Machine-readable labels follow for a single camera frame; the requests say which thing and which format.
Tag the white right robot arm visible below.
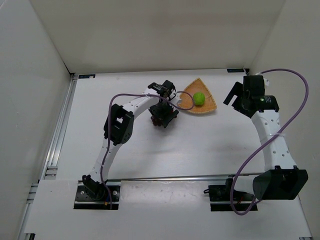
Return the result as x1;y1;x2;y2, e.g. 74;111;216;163
223;75;308;200

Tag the aluminium left side rail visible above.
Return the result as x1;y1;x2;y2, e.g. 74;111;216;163
17;74;77;240

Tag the purple fake grape bunch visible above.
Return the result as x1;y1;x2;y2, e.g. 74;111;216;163
150;115;163;127

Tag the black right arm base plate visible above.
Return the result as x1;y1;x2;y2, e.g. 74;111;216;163
204;177;258;212

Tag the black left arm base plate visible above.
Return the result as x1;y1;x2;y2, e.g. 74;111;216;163
73;182;121;211

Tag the aluminium table rail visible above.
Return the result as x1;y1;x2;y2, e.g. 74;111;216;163
104;172;286;182

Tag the woven triangular fruit basket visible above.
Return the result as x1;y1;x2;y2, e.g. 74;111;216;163
178;78;217;115

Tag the blue label left corner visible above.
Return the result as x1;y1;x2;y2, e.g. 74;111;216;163
78;74;96;79

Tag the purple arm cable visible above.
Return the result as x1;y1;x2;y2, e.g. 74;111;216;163
229;68;309;216
99;93;195;210

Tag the green fake apple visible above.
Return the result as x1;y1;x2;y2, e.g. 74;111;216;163
193;92;206;107

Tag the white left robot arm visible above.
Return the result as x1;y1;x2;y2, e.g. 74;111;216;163
82;80;216;203

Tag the blue label right corner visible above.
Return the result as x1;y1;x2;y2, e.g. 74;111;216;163
226;68;245;73

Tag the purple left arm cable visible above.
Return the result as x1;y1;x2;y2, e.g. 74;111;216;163
99;93;195;210

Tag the blue label corner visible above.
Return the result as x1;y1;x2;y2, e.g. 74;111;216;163
78;74;96;79
226;68;245;73

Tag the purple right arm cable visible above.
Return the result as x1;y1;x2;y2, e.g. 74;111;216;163
229;68;309;216

